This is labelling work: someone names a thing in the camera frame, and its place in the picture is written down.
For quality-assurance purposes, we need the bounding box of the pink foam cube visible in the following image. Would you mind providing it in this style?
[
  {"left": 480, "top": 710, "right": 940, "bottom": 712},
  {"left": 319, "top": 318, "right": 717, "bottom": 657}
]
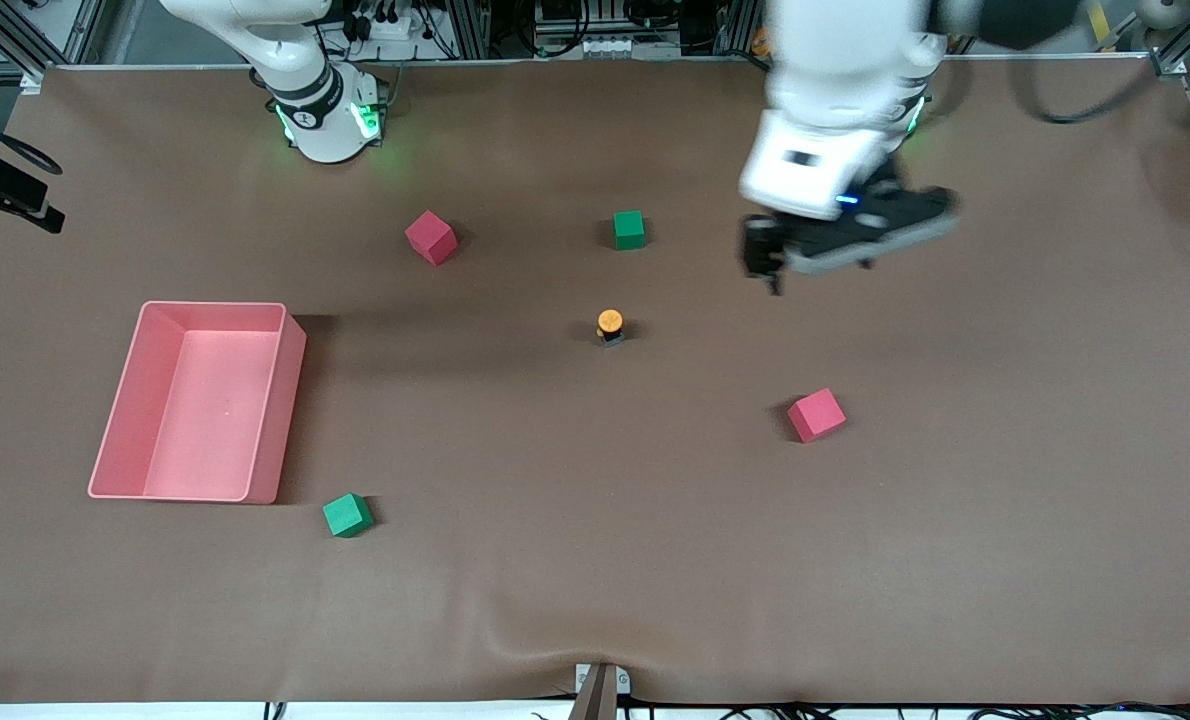
[
  {"left": 787, "top": 388, "right": 848, "bottom": 444},
  {"left": 404, "top": 210, "right": 459, "bottom": 267}
]

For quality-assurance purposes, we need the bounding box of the pink plastic bin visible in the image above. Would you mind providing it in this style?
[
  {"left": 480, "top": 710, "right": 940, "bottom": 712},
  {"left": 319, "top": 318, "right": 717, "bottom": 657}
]
[{"left": 87, "top": 301, "right": 308, "bottom": 505}]

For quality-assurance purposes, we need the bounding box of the brown table mat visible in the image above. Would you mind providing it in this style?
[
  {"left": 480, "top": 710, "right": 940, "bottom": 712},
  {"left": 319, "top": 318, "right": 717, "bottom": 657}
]
[{"left": 0, "top": 58, "right": 1190, "bottom": 706}]

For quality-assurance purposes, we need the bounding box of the white power strip with plugs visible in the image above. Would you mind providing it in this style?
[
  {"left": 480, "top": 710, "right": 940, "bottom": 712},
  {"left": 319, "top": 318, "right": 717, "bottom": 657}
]
[{"left": 350, "top": 0, "right": 418, "bottom": 41}]

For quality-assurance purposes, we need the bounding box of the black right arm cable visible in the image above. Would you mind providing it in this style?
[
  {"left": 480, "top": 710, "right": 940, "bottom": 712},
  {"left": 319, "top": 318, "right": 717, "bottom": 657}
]
[{"left": 0, "top": 98, "right": 64, "bottom": 176}]

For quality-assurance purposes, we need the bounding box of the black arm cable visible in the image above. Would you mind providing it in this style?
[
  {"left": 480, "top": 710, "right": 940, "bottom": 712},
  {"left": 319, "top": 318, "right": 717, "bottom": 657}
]
[
  {"left": 0, "top": 98, "right": 64, "bottom": 176},
  {"left": 1013, "top": 45, "right": 1161, "bottom": 127}
]

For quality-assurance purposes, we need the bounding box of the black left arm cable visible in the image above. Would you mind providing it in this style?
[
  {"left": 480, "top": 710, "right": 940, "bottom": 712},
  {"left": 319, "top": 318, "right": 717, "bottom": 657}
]
[{"left": 1013, "top": 45, "right": 1161, "bottom": 127}]

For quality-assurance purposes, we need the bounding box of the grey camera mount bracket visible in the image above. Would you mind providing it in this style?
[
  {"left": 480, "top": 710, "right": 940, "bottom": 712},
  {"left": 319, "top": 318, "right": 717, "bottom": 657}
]
[{"left": 573, "top": 662, "right": 632, "bottom": 720}]

